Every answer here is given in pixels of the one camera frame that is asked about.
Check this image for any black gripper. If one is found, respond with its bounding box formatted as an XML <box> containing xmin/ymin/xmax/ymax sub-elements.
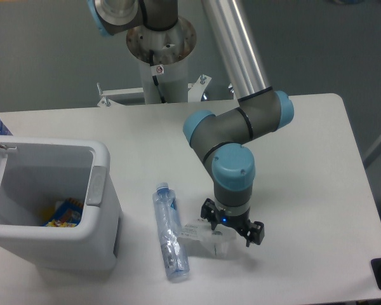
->
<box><xmin>201</xmin><ymin>198</ymin><xmax>264</xmax><ymax>247</ymax></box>

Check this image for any crushed clear plastic bottle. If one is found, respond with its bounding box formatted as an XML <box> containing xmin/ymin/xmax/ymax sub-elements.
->
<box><xmin>152</xmin><ymin>182</ymin><xmax>190</xmax><ymax>283</ymax></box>

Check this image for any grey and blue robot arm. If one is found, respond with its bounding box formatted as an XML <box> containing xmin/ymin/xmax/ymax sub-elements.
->
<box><xmin>88</xmin><ymin>1</ymin><xmax>294</xmax><ymax>245</ymax></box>

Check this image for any white plastic trash can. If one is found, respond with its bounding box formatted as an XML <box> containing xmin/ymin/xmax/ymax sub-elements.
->
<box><xmin>0</xmin><ymin>135</ymin><xmax>122</xmax><ymax>271</ymax></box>

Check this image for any blue and yellow snack packet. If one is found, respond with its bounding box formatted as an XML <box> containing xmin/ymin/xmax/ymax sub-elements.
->
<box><xmin>42</xmin><ymin>198</ymin><xmax>84</xmax><ymax>227</ymax></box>

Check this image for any white upright clamp bracket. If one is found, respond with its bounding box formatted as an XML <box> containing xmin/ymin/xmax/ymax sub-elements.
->
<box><xmin>228</xmin><ymin>83</ymin><xmax>234</xmax><ymax>94</ymax></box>

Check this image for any white right frame bracket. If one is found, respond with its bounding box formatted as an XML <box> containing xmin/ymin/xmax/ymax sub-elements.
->
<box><xmin>188</xmin><ymin>74</ymin><xmax>212</xmax><ymax>102</ymax></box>

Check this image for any white frame bracket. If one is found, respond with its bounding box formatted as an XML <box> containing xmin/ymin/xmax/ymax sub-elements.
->
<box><xmin>188</xmin><ymin>74</ymin><xmax>212</xmax><ymax>102</ymax></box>
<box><xmin>97</xmin><ymin>83</ymin><xmax>145</xmax><ymax>107</ymax></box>

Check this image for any white left frame bracket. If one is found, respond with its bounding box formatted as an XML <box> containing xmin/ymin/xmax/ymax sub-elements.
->
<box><xmin>97</xmin><ymin>83</ymin><xmax>145</xmax><ymax>107</ymax></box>

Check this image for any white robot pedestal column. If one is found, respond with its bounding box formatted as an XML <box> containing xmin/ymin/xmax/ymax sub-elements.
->
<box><xmin>126</xmin><ymin>17</ymin><xmax>197</xmax><ymax>104</ymax></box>

